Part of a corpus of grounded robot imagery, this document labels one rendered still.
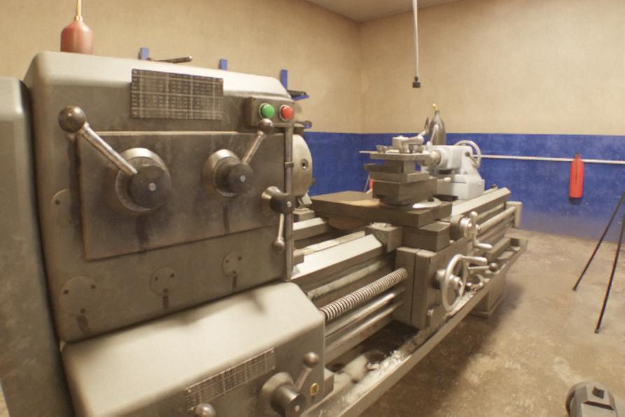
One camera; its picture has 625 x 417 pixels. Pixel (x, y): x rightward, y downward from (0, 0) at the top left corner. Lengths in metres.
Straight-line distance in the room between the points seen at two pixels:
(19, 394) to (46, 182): 0.35
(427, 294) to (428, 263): 0.12
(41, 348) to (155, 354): 0.19
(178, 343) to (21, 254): 0.30
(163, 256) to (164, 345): 0.16
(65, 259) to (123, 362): 0.20
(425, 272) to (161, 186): 0.94
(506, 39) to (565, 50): 0.81
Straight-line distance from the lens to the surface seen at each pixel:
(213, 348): 0.72
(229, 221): 0.76
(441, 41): 6.07
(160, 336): 0.72
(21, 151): 0.64
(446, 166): 2.22
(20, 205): 0.64
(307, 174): 1.11
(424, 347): 1.42
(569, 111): 5.41
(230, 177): 0.68
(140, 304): 0.73
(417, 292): 1.33
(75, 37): 0.80
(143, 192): 0.60
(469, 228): 1.38
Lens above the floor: 1.17
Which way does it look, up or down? 6 degrees down
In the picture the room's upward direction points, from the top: straight up
